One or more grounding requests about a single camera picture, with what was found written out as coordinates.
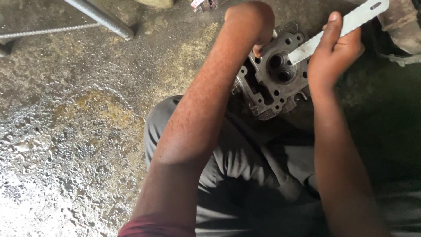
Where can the person's left hand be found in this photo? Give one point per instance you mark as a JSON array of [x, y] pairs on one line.
[[251, 19]]

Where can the person's right hand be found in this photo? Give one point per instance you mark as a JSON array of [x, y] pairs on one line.
[[332, 54]]

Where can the person's left fingers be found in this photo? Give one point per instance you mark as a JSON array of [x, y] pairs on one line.
[[258, 51]]

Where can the grey metal engine cylinder head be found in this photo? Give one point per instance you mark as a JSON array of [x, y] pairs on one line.
[[275, 74]]

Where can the metal scraper blade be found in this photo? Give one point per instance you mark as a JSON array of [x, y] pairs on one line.
[[342, 28]]

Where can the small red white scrap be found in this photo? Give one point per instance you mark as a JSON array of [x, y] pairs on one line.
[[202, 4]]

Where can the person's grey trousers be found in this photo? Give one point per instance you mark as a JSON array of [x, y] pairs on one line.
[[250, 177]]

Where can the dirty grey machine part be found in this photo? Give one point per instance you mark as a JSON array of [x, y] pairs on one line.
[[399, 29]]

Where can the grey metal pipe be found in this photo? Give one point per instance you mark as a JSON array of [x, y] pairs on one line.
[[102, 17]]

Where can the dark red sleeve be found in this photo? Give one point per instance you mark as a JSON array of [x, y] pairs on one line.
[[154, 228]]

